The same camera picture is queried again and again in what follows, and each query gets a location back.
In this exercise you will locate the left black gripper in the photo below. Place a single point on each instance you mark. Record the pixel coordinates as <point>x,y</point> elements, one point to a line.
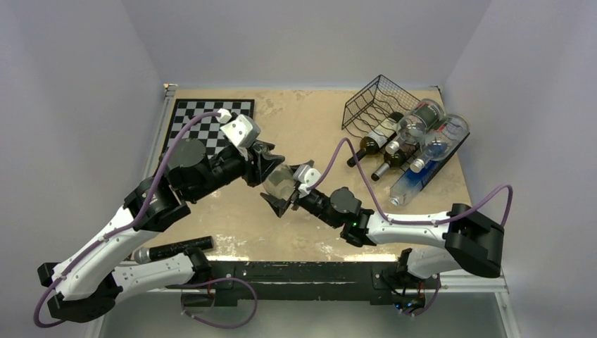
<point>262,163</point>

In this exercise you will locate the black wire wine rack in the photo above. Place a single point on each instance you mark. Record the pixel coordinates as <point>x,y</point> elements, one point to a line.
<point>373,103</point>

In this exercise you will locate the tall clear glass bottle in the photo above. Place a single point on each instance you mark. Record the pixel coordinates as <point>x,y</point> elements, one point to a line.
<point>280,183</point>

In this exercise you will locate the black microphone silver head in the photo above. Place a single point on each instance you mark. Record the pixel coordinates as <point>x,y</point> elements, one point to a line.
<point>145,255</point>

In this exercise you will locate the small clear bottle silver cap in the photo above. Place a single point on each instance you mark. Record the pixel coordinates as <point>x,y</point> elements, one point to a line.
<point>441,140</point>

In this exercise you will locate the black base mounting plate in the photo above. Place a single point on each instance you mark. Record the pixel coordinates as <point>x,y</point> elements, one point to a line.
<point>378,283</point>

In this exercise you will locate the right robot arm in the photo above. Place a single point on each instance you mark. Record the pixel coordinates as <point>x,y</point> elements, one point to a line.
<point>461,238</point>

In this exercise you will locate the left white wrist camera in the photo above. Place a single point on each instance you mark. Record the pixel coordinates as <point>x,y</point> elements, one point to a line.
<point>242,132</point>

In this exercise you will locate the round clear bottle silver cap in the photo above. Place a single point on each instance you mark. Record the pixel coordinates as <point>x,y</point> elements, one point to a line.
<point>416,123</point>

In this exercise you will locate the black white chessboard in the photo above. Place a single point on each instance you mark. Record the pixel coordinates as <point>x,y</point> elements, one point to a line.
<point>208,129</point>

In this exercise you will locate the dark green labelled wine bottle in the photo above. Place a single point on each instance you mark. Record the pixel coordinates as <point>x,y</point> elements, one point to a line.
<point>395,160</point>

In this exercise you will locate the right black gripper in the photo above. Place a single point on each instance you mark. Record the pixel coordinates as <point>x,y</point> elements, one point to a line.
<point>279,205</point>

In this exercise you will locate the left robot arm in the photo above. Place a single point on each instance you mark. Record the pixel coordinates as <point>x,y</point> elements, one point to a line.
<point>92,281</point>

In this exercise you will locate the blue square glass bottle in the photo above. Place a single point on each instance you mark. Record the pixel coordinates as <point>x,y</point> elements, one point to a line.
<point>410,184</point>

